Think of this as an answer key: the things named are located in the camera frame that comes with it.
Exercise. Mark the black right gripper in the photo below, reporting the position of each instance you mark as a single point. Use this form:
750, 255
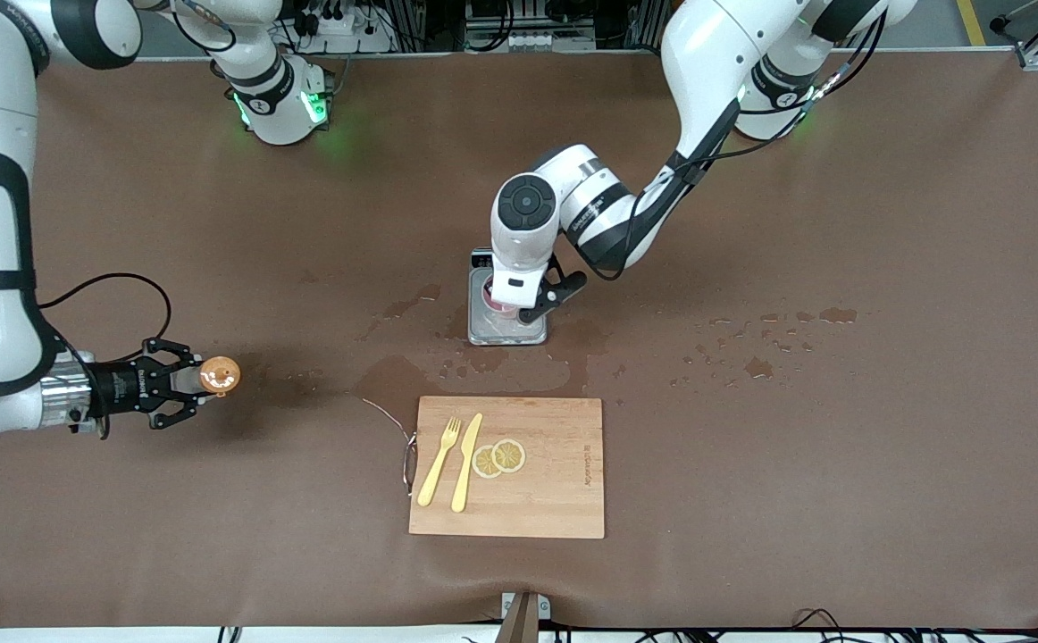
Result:
122, 387

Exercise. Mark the clear sauce bottle orange cap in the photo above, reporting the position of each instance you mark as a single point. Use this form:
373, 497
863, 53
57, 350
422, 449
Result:
220, 375

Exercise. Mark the pink plastic cup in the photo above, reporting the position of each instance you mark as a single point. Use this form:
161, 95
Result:
507, 313

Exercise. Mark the yellow plastic fork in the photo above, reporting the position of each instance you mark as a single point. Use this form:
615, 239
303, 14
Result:
434, 478

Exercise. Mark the yellow plastic knife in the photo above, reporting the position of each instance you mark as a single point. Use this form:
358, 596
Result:
461, 487

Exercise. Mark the silver digital kitchen scale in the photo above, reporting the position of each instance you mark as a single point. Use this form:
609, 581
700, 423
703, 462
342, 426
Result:
507, 335

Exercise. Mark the lemon slice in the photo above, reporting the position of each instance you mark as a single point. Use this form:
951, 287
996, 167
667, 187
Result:
510, 455

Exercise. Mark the wooden cutting board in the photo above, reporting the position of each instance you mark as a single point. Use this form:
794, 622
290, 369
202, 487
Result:
555, 500

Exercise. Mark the white power strip with plugs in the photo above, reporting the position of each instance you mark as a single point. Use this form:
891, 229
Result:
340, 25

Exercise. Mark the white socket strip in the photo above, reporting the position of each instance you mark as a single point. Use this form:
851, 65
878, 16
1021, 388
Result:
528, 40

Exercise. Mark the front camera mount bracket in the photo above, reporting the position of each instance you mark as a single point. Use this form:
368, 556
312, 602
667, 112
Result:
523, 621

